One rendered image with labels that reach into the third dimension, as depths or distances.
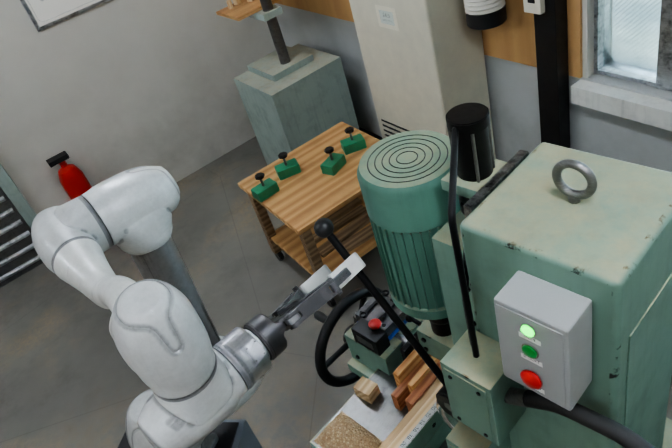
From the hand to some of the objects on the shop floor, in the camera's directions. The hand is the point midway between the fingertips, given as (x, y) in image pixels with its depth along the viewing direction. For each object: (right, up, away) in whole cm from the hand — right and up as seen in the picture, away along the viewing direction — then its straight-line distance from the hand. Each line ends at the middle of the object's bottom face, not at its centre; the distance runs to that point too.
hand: (339, 268), depth 108 cm
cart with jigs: (+6, -16, +205) cm, 206 cm away
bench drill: (-10, +31, +275) cm, 277 cm away
